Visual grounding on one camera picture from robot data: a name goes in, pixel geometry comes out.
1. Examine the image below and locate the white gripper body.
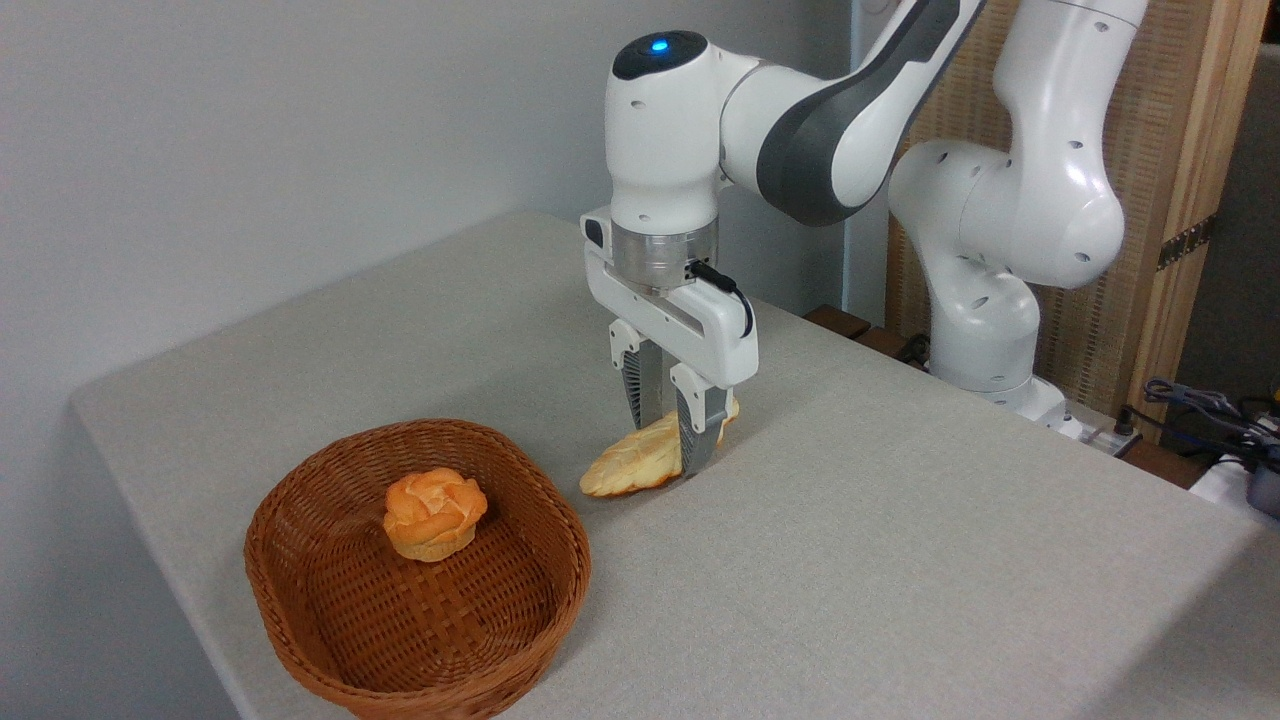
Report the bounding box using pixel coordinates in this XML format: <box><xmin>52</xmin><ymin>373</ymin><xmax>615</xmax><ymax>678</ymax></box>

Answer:
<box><xmin>581</xmin><ymin>207</ymin><xmax>759</xmax><ymax>391</ymax></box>

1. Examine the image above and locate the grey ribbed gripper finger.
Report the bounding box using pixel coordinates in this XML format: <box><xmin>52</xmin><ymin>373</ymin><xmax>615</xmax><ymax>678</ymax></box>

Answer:
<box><xmin>669</xmin><ymin>363</ymin><xmax>731</xmax><ymax>477</ymax></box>
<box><xmin>609</xmin><ymin>320</ymin><xmax>663</xmax><ymax>431</ymax></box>

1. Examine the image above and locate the long braided bread loaf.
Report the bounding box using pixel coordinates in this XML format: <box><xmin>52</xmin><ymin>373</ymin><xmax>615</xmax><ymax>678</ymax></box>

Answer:
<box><xmin>579</xmin><ymin>398</ymin><xmax>741</xmax><ymax>498</ymax></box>

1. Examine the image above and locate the round orange bread roll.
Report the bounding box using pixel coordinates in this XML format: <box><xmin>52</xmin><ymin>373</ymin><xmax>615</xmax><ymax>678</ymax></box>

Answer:
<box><xmin>383</xmin><ymin>468</ymin><xmax>489</xmax><ymax>563</ymax></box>

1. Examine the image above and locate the brown woven wicker basket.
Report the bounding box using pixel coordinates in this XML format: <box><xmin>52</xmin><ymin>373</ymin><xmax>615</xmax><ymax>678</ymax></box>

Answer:
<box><xmin>244</xmin><ymin>418</ymin><xmax>592</xmax><ymax>720</ymax></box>

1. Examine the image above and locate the light blue vertical conduit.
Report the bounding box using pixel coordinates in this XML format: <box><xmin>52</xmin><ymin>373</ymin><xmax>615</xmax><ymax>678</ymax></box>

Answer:
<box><xmin>843</xmin><ymin>0</ymin><xmax>893</xmax><ymax>323</ymax></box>

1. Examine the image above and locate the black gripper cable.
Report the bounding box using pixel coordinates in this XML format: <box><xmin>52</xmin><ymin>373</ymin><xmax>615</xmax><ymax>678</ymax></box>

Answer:
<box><xmin>690</xmin><ymin>260</ymin><xmax>754</xmax><ymax>339</ymax></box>

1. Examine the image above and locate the bundle of dark cables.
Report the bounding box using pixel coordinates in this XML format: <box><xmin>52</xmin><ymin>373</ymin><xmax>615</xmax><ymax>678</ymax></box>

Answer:
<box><xmin>1143</xmin><ymin>377</ymin><xmax>1280</xmax><ymax>463</ymax></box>

